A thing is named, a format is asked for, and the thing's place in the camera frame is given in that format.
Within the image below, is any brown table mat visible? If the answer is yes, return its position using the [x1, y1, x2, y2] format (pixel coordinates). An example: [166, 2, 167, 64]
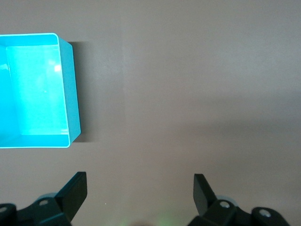
[0, 0, 301, 226]

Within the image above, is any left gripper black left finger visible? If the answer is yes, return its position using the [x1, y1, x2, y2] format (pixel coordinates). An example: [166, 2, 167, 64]
[0, 171, 88, 226]

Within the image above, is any teal plastic bin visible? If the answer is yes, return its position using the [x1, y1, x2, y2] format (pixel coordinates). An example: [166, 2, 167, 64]
[0, 32, 82, 149]

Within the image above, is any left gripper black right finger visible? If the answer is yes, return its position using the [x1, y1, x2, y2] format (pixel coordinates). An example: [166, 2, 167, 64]
[188, 173, 289, 226]

